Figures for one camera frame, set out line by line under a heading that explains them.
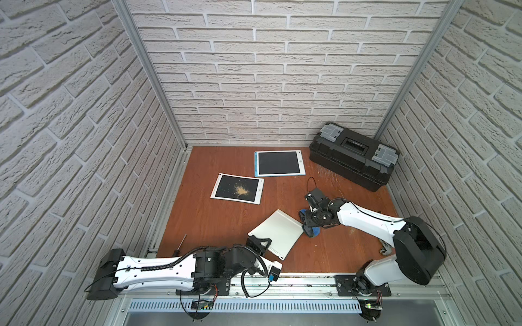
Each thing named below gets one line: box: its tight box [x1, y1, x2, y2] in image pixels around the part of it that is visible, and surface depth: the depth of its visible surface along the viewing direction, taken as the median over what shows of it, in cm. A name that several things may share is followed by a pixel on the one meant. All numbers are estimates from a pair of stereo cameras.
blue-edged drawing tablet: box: [254, 149, 306, 178], surface depth 112 cm
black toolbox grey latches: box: [309, 122, 400, 193], surface depth 99 cm
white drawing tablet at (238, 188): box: [210, 172, 266, 206], surface depth 102 cm
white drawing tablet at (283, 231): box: [247, 209, 304, 261], surface depth 84 cm
